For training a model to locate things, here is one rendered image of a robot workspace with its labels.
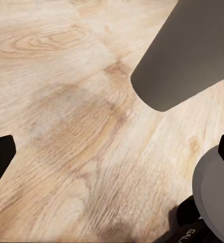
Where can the trash can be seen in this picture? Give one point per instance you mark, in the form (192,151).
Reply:
(185,58)

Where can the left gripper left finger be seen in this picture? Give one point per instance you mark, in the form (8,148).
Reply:
(7,152)

